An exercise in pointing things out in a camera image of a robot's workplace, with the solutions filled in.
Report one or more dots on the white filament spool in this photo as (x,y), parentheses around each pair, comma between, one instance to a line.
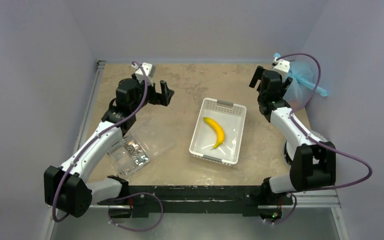
(290,148)

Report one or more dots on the light blue plastic bag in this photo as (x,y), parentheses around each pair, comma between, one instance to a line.
(306,80)

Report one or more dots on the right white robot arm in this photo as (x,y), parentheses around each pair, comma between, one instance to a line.
(312,161)

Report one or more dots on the white plastic basket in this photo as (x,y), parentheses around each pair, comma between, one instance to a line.
(231,117)

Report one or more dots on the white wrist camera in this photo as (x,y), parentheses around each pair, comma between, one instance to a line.
(281,66)
(147,71)

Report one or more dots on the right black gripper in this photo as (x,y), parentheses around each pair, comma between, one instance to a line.
(262,79)

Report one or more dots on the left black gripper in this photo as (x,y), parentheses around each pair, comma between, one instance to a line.
(160,98)

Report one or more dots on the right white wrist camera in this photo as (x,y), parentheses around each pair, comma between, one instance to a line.
(281,66)

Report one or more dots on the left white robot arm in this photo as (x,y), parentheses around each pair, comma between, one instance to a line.
(65,187)

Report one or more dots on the clear plastic screw box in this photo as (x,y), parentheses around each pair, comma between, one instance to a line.
(143,143)

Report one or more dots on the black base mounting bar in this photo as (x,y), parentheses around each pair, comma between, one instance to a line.
(247,200)

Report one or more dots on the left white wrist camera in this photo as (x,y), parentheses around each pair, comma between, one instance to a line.
(147,71)

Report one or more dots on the yellow fake banana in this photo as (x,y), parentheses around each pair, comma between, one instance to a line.
(220,134)

